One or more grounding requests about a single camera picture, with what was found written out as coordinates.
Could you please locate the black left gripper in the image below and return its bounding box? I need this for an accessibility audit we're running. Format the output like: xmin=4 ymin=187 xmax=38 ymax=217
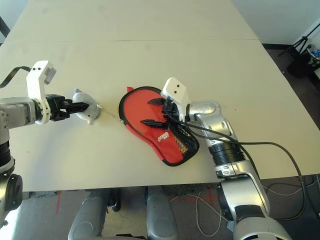
xmin=44 ymin=93 xmax=89 ymax=123

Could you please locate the grey right robot leg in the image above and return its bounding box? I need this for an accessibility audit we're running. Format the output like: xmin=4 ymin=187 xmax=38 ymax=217
xmin=145 ymin=185 xmax=180 ymax=240

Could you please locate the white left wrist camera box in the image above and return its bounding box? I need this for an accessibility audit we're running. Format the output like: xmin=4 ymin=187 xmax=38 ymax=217
xmin=25 ymin=60 xmax=58 ymax=125

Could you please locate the grey white plush toy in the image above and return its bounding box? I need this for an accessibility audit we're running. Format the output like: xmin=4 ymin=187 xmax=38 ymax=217
xmin=72 ymin=87 xmax=102 ymax=125

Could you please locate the thin white floor cable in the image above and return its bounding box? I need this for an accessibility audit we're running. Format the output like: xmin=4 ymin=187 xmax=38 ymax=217
xmin=264 ymin=184 xmax=304 ymax=198
xmin=169 ymin=192 xmax=234 ymax=237

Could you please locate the dark speckled floor mat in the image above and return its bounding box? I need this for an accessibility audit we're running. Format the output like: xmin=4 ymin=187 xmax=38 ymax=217
xmin=162 ymin=183 xmax=222 ymax=199

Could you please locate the black tripod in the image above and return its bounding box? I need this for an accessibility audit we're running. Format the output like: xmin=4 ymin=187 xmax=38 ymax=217
xmin=278 ymin=23 xmax=317 ymax=57

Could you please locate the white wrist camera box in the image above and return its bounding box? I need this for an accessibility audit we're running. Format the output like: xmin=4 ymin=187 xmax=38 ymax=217
xmin=159 ymin=76 xmax=192 ymax=124
xmin=25 ymin=60 xmax=58 ymax=125

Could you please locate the dark framed side table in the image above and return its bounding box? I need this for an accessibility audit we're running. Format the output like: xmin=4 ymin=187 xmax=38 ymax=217
xmin=0 ymin=15 xmax=11 ymax=40

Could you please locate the black table leg base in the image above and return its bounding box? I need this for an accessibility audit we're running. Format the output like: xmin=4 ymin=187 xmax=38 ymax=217
xmin=107 ymin=188 xmax=124 ymax=214

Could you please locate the red black paddle case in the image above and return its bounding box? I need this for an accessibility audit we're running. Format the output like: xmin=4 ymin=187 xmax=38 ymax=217
xmin=117 ymin=85 xmax=201 ymax=167

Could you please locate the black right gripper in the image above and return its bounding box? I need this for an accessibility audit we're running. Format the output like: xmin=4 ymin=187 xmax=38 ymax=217
xmin=140 ymin=97 xmax=183 ymax=129

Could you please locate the grey left robot leg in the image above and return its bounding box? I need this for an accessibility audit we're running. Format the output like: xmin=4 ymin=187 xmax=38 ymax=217
xmin=67 ymin=190 xmax=111 ymax=240

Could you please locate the black bag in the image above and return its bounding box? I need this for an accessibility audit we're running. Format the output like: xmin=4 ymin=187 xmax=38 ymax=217
xmin=287 ymin=53 xmax=316 ymax=79

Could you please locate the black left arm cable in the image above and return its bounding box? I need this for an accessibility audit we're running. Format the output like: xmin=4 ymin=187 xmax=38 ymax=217
xmin=0 ymin=65 xmax=32 ymax=89

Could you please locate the box of colourful items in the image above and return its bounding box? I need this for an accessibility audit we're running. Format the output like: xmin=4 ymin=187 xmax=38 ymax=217
xmin=307 ymin=44 xmax=320 ymax=67

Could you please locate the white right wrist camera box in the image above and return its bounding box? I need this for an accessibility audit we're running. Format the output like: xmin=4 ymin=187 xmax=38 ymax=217
xmin=159 ymin=76 xmax=192 ymax=124

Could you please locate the grey power adapter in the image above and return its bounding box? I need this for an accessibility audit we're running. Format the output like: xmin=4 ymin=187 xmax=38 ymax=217
xmin=225 ymin=219 xmax=237 ymax=232

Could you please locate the grey robot leg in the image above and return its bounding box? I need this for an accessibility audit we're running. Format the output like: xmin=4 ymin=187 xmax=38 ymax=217
xmin=145 ymin=185 xmax=180 ymax=240
xmin=67 ymin=190 xmax=111 ymax=240

